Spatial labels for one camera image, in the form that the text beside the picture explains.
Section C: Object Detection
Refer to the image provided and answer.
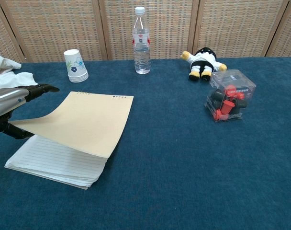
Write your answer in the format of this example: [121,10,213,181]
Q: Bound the black and white plush doll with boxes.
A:
[180,46,228,81]

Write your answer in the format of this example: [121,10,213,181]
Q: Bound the clear plastic water bottle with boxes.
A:
[132,6,152,75]

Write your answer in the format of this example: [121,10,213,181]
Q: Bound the floral paper cup stack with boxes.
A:
[63,49,89,83]

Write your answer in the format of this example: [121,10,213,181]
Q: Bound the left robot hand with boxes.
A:
[0,83,60,140]

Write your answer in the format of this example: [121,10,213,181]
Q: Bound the blue table cloth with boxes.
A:
[0,57,291,230]

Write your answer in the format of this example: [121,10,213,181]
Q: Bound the beige cover lined notebook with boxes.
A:
[4,91,134,190]

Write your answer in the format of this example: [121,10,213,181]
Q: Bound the woven folding screen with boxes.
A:
[0,0,291,63]

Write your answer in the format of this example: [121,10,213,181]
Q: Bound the white crumpled cloth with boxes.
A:
[0,54,38,90]

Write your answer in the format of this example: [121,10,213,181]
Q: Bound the clear box with red black pieces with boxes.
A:
[203,69,257,123]

